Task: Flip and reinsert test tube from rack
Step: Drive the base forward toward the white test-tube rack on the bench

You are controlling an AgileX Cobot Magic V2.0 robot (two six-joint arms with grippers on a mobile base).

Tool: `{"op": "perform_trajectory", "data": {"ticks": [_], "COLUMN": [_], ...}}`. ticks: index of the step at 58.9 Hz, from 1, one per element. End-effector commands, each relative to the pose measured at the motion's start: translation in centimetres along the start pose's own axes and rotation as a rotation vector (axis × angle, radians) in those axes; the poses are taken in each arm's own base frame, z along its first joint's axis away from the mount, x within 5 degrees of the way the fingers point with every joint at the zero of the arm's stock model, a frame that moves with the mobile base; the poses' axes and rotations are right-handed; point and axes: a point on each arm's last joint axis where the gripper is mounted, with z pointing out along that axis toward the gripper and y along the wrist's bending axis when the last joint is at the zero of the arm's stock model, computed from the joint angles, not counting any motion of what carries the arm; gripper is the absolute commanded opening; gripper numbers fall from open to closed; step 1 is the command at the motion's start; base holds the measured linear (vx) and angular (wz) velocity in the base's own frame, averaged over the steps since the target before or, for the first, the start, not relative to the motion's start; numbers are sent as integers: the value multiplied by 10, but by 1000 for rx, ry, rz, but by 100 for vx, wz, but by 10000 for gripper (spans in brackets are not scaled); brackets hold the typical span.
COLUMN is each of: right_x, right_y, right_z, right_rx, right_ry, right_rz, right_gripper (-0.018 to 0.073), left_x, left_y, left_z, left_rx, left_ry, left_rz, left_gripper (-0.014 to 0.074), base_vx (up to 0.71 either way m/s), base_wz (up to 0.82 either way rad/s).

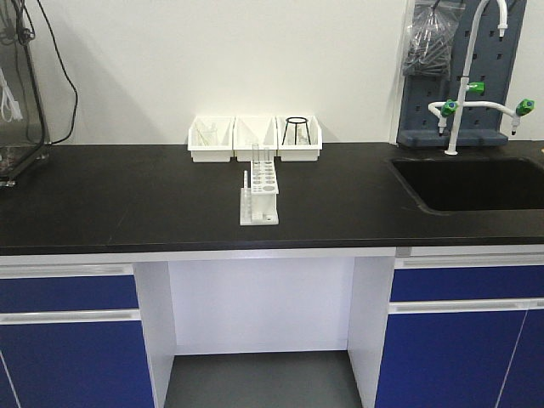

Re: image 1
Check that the glass beaker in bin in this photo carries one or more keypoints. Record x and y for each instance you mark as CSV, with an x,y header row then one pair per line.
x,y
206,132

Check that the left blue cabinet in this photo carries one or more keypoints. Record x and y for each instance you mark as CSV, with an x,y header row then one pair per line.
x,y
73,336

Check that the white gooseneck lab faucet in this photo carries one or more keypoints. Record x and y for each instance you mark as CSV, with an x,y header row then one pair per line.
x,y
443,109

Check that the blue-grey pegboard drying rack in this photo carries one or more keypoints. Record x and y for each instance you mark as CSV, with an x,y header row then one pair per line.
x,y
493,58

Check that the plastic bag of pegs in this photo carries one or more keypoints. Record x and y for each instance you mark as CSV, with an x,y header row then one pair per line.
x,y
431,35

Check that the white test tube rack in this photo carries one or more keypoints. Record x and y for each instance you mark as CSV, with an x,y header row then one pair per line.
x,y
258,195

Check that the right blue cabinet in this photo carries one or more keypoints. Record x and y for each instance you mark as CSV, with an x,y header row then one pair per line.
x,y
463,335

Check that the right white storage bin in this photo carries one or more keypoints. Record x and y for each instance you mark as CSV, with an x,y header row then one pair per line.
x,y
301,152

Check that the blue cabinet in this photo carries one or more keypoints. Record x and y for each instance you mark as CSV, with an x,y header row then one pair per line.
x,y
73,336
463,335

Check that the black metal tripod stand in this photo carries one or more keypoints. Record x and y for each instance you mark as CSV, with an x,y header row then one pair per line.
x,y
298,128

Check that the white storage bin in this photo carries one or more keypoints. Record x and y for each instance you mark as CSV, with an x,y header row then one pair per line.
x,y
223,150
254,130
301,152

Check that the transparent acrylic enclosure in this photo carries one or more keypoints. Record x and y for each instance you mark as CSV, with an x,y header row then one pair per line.
x,y
24,132

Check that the left white storage bin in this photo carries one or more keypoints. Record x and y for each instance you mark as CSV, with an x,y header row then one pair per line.
x,y
223,150

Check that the middle white storage bin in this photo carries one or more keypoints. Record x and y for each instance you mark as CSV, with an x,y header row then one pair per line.
x,y
254,130

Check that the black lab sink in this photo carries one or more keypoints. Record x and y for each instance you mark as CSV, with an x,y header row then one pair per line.
x,y
472,184

